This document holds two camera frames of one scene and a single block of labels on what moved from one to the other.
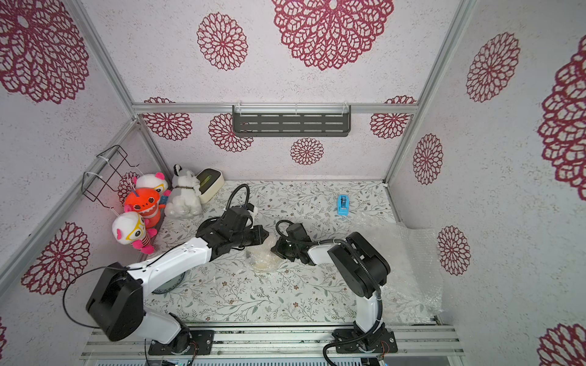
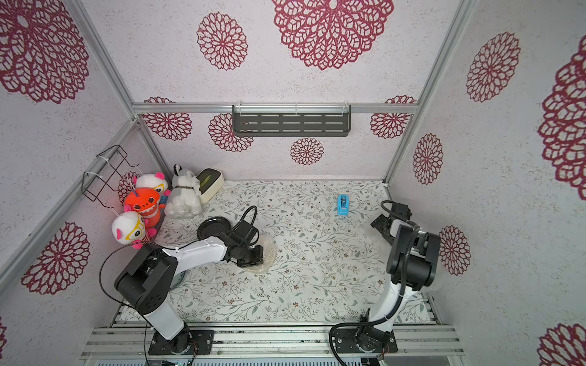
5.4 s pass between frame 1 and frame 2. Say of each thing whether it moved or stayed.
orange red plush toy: stayed
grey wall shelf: stayed
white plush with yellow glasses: stayed
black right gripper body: moved
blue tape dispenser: stayed
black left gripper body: moved
